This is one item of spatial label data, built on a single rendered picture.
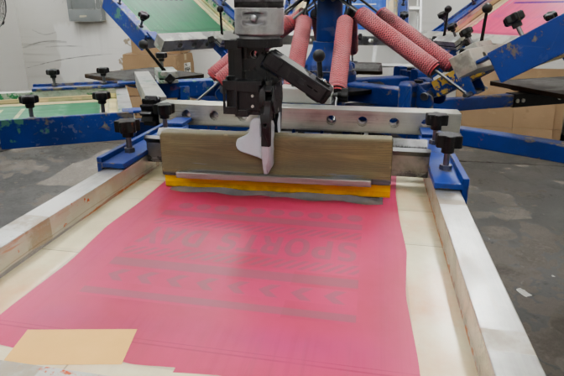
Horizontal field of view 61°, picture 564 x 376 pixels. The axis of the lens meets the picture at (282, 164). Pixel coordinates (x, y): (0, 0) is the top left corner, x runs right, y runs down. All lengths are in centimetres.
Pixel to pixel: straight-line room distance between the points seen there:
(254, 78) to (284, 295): 36
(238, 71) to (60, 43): 534
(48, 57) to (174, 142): 538
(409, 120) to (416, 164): 25
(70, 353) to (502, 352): 37
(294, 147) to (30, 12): 559
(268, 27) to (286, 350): 45
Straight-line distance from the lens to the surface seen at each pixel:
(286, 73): 73
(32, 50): 627
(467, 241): 61
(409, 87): 145
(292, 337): 48
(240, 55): 75
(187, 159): 81
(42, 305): 57
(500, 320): 48
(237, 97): 75
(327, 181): 75
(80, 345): 50
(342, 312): 51
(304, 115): 107
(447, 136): 79
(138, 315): 52
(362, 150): 75
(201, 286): 55
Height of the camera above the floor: 125
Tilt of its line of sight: 18 degrees down
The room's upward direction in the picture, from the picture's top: straight up
